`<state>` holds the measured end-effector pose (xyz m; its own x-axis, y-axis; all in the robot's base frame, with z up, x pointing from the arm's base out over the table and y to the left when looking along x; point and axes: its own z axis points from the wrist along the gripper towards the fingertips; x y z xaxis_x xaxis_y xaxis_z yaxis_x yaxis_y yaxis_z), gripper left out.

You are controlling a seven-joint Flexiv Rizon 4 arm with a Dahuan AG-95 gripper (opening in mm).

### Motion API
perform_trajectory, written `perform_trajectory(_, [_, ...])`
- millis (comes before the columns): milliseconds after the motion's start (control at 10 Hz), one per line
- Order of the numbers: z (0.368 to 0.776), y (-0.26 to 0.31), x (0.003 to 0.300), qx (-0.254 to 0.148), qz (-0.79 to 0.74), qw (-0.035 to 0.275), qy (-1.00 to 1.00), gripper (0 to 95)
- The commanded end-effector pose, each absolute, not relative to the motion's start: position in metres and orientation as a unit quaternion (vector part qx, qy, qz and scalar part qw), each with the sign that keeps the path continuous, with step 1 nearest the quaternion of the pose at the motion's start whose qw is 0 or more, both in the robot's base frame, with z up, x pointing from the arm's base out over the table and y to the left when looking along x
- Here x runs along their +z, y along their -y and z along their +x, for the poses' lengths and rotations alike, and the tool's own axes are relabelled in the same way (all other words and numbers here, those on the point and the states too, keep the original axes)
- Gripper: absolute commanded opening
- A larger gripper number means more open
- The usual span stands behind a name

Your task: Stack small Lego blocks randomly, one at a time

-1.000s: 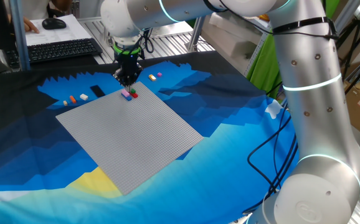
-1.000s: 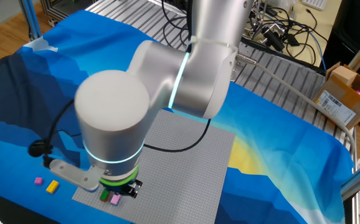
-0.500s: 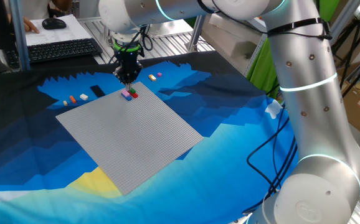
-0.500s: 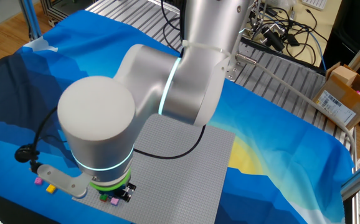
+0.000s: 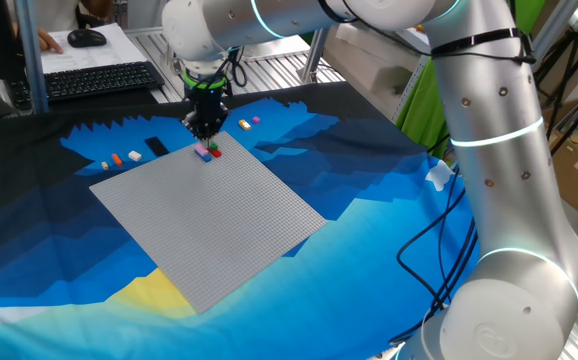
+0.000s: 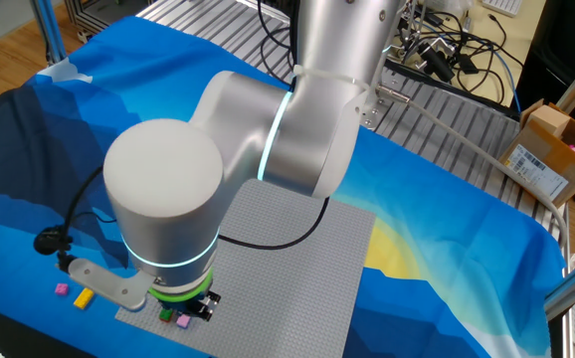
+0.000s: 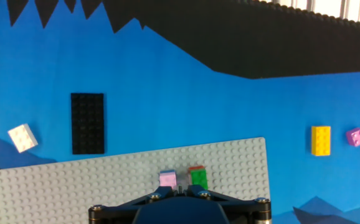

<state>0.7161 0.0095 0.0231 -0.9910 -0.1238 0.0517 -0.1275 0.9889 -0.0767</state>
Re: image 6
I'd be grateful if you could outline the black clamp device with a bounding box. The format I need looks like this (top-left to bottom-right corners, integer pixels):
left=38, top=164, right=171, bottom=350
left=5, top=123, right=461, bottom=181
left=414, top=37, right=457, bottom=85

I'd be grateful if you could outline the open cardboard box with label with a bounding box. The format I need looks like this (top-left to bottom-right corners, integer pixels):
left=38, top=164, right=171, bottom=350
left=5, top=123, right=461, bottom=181
left=497, top=97, right=575, bottom=210

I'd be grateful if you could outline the blue mountain print cloth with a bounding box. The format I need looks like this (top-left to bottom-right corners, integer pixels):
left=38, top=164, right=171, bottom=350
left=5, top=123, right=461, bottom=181
left=0, top=14, right=567, bottom=358

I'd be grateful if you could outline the white keyboard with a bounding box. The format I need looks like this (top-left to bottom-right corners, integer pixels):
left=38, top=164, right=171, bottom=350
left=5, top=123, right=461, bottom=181
left=479, top=0, right=524, bottom=18

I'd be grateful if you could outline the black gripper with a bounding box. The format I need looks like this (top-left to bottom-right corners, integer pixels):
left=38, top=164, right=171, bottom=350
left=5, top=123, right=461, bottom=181
left=157, top=290, right=223, bottom=322

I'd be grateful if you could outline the small tan cardboard box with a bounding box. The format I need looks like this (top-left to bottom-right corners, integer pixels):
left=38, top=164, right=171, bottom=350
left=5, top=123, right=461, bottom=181
left=527, top=103, right=572, bottom=139

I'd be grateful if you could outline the grey hose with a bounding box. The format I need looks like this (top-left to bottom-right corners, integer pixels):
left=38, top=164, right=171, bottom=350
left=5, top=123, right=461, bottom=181
left=375, top=83, right=569, bottom=260

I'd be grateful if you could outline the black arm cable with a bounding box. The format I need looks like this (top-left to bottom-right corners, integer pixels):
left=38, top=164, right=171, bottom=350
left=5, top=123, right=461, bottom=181
left=33, top=166, right=331, bottom=260

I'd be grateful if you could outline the black cabinet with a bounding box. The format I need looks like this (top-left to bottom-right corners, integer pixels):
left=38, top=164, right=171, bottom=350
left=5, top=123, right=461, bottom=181
left=514, top=0, right=575, bottom=141

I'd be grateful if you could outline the green flange ring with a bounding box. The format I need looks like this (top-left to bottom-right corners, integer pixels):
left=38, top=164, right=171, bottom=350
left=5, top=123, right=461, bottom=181
left=147, top=268, right=215, bottom=303

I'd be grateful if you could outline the black white striped frame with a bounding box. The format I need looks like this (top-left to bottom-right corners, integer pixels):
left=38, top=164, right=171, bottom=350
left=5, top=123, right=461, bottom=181
left=64, top=0, right=162, bottom=45

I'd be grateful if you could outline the yellow Lego brick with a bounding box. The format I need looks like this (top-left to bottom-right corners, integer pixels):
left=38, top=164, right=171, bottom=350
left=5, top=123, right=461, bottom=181
left=73, top=287, right=96, bottom=311

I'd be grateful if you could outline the black power adapter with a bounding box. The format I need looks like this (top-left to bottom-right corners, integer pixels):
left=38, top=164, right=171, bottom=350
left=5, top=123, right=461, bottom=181
left=455, top=52, right=481, bottom=76

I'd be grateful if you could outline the grey Lego baseplate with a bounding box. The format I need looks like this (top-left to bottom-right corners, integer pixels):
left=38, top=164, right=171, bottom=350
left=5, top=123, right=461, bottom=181
left=114, top=178, right=377, bottom=358

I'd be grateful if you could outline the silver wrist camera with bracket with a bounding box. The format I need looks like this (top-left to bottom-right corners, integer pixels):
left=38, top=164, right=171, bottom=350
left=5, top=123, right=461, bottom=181
left=57, top=254, right=155, bottom=312

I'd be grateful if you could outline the blue cable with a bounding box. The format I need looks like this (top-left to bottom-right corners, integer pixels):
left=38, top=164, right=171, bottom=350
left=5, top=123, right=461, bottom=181
left=488, top=47, right=523, bottom=114

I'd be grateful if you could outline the black desk cable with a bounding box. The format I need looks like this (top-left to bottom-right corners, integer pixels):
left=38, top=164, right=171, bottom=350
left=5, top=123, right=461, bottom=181
left=391, top=9, right=525, bottom=108

